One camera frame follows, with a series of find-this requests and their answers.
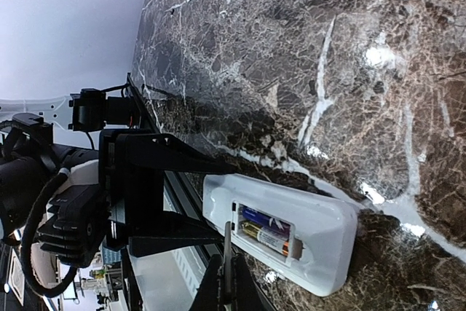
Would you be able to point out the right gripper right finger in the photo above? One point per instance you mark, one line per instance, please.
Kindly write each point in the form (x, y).
(245, 296)

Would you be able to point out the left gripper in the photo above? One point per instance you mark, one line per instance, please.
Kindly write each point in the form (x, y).
(130, 171)

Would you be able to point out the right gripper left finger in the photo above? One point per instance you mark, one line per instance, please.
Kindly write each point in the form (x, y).
(210, 294)

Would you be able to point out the blue AA battery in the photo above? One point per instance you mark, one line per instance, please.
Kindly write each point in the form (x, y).
(269, 222)

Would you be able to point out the white remote control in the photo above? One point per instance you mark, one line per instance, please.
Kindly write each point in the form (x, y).
(322, 233)

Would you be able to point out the grey battery cover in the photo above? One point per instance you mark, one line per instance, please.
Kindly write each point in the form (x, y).
(228, 263)

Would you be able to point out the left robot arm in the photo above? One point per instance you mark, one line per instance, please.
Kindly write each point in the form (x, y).
(33, 166)

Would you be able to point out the black front rail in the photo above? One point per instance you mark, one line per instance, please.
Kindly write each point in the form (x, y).
(181, 197)

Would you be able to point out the white slotted cable duct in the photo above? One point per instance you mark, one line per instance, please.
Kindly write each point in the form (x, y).
(190, 266)

